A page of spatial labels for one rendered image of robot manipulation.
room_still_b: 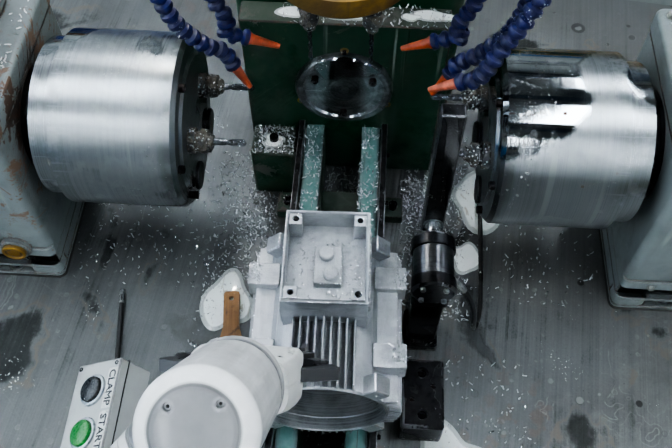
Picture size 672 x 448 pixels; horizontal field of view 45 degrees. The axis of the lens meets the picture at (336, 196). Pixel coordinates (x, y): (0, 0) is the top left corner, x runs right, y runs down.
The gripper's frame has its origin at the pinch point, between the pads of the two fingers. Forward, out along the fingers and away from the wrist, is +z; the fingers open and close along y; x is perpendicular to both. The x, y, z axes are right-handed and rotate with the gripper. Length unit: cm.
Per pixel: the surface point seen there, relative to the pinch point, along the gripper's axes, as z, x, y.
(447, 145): 12.1, 23.9, 19.5
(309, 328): 10.8, 1.9, 4.4
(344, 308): 8.1, 4.7, 8.4
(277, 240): 17.0, 11.8, -0.5
